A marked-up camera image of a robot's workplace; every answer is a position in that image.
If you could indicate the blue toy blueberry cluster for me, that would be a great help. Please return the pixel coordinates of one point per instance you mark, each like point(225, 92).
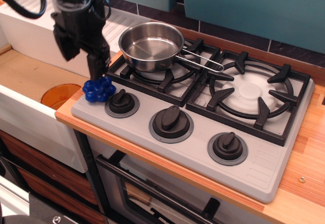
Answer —
point(99, 90)

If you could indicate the black middle stove knob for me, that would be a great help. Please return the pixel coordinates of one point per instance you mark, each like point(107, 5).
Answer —
point(171, 125)

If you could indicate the black right burner grate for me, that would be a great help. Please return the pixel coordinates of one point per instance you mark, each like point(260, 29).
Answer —
point(253, 96)

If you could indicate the black left burner grate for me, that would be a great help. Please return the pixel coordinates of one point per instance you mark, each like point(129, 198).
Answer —
point(174, 85)

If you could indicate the wooden drawer fronts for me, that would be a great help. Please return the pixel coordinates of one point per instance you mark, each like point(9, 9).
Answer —
point(49, 179)

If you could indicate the black stove knob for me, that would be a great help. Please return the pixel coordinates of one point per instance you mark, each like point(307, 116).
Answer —
point(227, 149)
point(122, 105)
point(171, 125)

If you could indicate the black left stove knob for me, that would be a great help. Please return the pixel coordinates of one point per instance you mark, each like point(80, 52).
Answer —
point(122, 105)

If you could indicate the white sink unit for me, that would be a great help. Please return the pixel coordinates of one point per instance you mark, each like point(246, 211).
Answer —
point(31, 64)

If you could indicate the grey toy stove top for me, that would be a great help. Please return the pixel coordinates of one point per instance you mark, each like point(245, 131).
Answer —
point(258, 176)

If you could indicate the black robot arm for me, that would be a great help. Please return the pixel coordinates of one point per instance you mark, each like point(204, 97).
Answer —
point(78, 5)

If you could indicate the black burner grate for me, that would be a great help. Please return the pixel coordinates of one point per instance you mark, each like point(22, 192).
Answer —
point(253, 96)
point(174, 85)

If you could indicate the teal cabinet right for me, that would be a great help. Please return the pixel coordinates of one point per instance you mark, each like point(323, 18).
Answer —
point(296, 22)

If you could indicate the stainless steel pan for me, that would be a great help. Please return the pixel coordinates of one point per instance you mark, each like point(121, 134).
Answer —
point(153, 47)

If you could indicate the oven door with handle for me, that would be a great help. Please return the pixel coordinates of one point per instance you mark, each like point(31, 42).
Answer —
point(145, 194)

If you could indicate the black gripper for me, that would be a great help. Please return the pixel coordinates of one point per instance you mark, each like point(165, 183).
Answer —
point(82, 30)

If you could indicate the black right stove knob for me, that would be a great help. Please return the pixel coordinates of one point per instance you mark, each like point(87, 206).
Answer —
point(227, 149)

